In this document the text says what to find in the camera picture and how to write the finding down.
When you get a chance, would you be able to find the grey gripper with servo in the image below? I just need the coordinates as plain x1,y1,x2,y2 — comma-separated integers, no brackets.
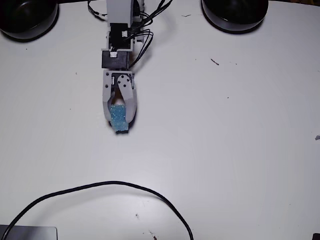
102,69,139,124

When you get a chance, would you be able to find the black bowl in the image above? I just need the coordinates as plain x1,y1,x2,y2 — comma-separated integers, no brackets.
0,0,59,41
201,0,270,34

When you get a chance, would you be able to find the thick black cable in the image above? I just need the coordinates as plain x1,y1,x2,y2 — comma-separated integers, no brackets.
0,180,195,240

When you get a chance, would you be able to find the thin wire with white connector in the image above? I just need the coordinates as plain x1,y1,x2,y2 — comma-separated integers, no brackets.
86,0,108,22

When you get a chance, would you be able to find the grey monitor stand base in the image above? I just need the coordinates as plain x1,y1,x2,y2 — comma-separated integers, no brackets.
0,224,59,240

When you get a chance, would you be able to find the blue cube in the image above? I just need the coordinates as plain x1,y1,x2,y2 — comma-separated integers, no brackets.
109,104,131,135

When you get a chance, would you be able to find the black servo cable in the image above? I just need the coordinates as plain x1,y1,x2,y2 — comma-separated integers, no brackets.
123,28,154,68
128,0,174,32

